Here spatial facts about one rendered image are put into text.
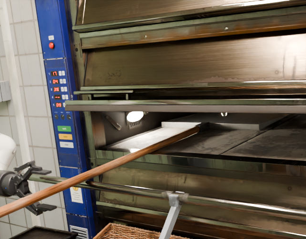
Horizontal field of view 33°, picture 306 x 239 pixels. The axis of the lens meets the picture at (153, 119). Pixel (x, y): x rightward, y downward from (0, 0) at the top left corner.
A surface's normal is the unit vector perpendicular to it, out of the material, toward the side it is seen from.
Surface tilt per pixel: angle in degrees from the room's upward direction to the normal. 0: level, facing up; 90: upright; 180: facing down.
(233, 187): 70
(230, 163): 90
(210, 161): 90
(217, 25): 90
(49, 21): 90
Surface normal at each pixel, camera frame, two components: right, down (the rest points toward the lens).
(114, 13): -0.61, -0.15
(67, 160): -0.61, 0.20
